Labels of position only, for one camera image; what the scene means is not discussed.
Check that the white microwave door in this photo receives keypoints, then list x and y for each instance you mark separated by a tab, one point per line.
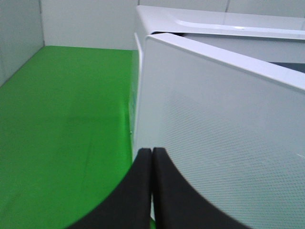
233	125

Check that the white microwave oven body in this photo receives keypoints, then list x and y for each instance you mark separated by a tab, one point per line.
269	38

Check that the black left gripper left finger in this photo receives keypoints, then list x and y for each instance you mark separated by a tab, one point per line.
129	205

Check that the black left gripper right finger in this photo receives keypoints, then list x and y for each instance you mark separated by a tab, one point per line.
177	205

